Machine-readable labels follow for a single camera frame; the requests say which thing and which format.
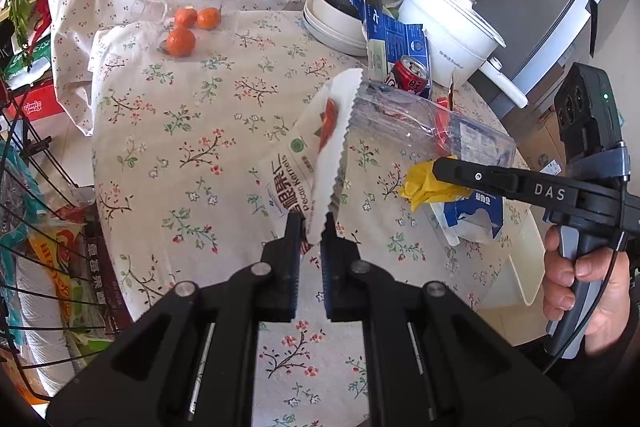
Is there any blue white milk carton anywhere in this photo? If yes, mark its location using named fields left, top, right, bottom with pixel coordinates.
left=430, top=194, right=505, bottom=248

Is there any blue carton box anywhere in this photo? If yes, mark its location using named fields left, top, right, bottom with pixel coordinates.
left=348, top=0, right=431, bottom=82

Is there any red soda can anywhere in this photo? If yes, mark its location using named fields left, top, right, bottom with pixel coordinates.
left=384, top=55, right=432, bottom=100

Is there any white electric pot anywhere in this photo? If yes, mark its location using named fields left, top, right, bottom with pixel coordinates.
left=397, top=0, right=528, bottom=108

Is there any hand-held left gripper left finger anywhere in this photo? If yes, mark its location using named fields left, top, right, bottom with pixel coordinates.
left=45, top=212, right=306, bottom=427

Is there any white snack bag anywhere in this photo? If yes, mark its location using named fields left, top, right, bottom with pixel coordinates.
left=257, top=68, right=363, bottom=253

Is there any person's right hand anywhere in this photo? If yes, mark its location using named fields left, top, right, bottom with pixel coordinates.
left=542, top=225, right=634, bottom=357

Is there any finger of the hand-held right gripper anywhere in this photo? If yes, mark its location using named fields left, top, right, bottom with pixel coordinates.
left=431, top=156, right=585, bottom=209

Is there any small orange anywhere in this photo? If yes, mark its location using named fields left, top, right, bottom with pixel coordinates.
left=165, top=28, right=197, bottom=58
left=196, top=7, right=222, bottom=31
left=174, top=7, right=199, bottom=29

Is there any grey refrigerator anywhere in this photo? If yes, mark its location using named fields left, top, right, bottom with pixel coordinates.
left=465, top=0, right=633, bottom=148

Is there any red snack package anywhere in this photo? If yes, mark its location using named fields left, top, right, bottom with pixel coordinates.
left=0, top=82, right=58, bottom=124

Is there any orange printed snack bag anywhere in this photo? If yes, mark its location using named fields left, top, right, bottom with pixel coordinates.
left=25, top=227, right=101, bottom=333

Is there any person's right forearm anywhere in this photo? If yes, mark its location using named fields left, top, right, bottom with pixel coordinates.
left=620, top=292, right=640, bottom=363

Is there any dark red carton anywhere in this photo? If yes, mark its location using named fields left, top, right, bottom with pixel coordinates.
left=82, top=222, right=133, bottom=333

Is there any white shallow bowl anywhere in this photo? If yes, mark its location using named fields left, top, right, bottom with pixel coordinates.
left=302, top=0, right=371, bottom=56

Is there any clear plastic bottle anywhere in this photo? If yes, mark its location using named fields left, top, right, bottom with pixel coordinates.
left=345, top=79, right=518, bottom=168

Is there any black wire rack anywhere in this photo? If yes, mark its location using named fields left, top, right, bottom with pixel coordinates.
left=0, top=77, right=126, bottom=408

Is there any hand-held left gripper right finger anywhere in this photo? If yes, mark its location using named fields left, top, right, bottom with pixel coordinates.
left=320, top=212, right=576, bottom=427

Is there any yellow paper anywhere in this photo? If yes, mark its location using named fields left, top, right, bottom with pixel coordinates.
left=398, top=155, right=473, bottom=212

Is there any floral tablecloth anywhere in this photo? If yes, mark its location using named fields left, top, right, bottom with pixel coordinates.
left=47, top=0, right=538, bottom=427

